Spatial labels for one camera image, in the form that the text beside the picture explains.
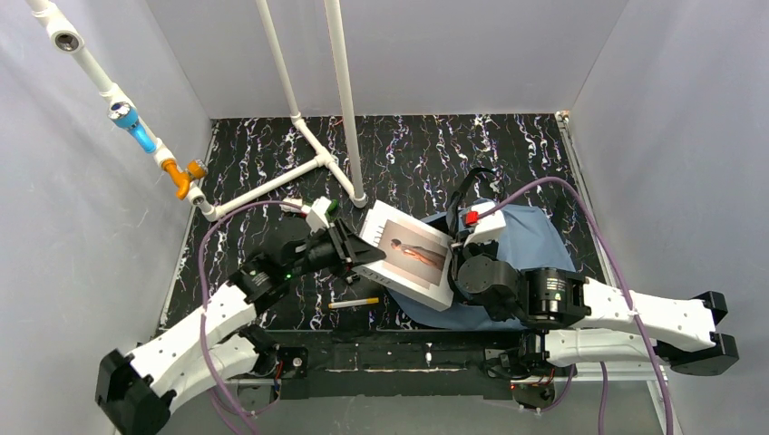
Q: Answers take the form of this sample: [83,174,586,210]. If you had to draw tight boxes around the white art book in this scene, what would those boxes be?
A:
[355,200,453,312]

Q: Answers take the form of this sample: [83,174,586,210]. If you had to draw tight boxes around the blue student backpack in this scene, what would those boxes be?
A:
[389,205,576,331]

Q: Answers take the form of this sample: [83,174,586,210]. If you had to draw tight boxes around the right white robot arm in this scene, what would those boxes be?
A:
[450,244,740,377]

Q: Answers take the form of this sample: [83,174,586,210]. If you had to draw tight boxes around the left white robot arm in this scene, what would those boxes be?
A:
[95,220,385,434]

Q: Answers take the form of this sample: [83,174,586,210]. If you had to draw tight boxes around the white yellow marker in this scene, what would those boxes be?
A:
[328,297,380,310]

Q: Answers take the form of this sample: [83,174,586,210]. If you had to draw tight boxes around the orange pipe valve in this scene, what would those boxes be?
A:
[161,159,208,200]

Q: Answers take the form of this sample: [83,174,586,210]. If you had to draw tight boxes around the blue pipe valve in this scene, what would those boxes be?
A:
[108,101,157,154]

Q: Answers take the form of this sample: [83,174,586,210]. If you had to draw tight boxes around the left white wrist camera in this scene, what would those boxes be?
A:
[300,197,338,233]

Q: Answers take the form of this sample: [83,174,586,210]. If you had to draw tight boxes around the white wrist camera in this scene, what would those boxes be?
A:
[460,201,506,247]
[300,197,338,233]

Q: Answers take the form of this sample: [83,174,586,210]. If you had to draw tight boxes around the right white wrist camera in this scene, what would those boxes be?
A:
[460,201,506,247]

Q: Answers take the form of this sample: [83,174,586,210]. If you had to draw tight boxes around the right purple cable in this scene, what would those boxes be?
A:
[477,176,677,435]

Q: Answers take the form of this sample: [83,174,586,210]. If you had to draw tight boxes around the purple cable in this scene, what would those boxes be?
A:
[477,176,677,435]
[197,199,314,435]

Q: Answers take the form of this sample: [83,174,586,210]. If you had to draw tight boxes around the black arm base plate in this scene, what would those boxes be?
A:
[216,326,578,402]

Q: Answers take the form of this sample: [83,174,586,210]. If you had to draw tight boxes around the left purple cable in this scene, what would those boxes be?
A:
[197,199,314,435]

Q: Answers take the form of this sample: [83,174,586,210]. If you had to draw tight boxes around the aluminium rail frame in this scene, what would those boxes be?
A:
[238,371,665,434]

